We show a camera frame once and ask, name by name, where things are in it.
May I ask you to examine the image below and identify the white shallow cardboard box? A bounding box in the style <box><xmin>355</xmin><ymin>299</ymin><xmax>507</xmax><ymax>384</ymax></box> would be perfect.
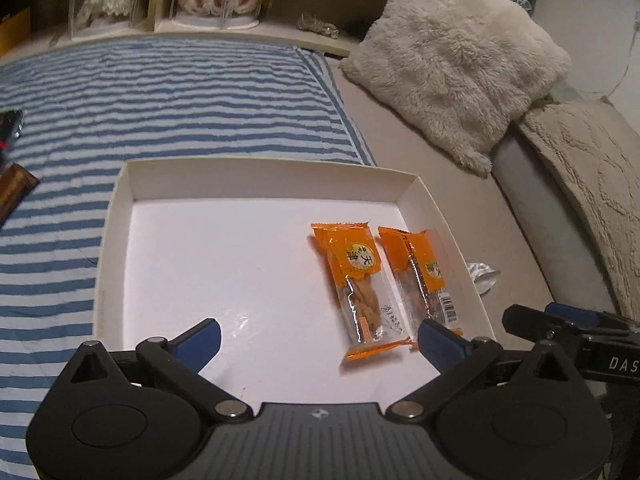
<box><xmin>94</xmin><ymin>157</ymin><xmax>492</xmax><ymax>408</ymax></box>

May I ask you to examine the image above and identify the brown gold snack packet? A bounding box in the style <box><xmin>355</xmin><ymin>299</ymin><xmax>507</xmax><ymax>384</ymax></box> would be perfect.
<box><xmin>0</xmin><ymin>162</ymin><xmax>39</xmax><ymax>226</ymax></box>

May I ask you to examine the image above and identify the blue white striped quilt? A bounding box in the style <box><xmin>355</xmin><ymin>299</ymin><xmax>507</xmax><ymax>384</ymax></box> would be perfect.
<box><xmin>1</xmin><ymin>38</ymin><xmax>373</xmax><ymax>479</ymax></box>

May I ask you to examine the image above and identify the orange snack packet right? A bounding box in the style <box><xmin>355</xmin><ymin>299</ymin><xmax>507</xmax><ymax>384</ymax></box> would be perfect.
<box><xmin>378</xmin><ymin>226</ymin><xmax>463</xmax><ymax>341</ymax></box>

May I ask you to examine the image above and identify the orange snack packet left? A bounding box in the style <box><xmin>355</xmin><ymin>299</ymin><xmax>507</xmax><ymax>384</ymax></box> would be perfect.
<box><xmin>311</xmin><ymin>223</ymin><xmax>411</xmax><ymax>362</ymax></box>

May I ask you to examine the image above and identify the orange snack packet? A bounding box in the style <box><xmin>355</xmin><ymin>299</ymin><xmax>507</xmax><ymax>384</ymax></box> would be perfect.
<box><xmin>378</xmin><ymin>226</ymin><xmax>463</xmax><ymax>341</ymax></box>
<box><xmin>311</xmin><ymin>223</ymin><xmax>411</xmax><ymax>362</ymax></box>

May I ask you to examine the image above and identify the small object on shelf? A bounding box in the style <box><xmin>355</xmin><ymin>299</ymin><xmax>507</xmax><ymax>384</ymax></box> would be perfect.
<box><xmin>296</xmin><ymin>12</ymin><xmax>340</xmax><ymax>39</ymax></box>

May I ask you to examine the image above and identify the small clear crumpled wrapper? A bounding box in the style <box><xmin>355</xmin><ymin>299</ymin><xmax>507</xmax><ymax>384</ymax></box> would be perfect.
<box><xmin>466</xmin><ymin>260</ymin><xmax>501</xmax><ymax>296</ymax></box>

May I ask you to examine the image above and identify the beige textured blanket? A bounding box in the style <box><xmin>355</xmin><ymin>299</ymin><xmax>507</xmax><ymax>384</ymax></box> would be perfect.
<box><xmin>518</xmin><ymin>100</ymin><xmax>639</xmax><ymax>321</ymax></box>

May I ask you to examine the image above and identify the wooden headboard shelf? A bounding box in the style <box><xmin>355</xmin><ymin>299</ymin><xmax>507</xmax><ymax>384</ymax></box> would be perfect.
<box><xmin>1</xmin><ymin>0</ymin><xmax>387</xmax><ymax>63</ymax></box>

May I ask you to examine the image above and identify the dark red-label snack packet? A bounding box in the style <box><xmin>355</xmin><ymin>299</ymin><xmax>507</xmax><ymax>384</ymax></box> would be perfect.
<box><xmin>0</xmin><ymin>110</ymin><xmax>24</xmax><ymax>167</ymax></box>

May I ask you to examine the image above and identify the fluffy cream pillow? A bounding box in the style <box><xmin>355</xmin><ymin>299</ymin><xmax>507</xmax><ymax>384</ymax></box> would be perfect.
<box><xmin>341</xmin><ymin>0</ymin><xmax>570</xmax><ymax>178</ymax></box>

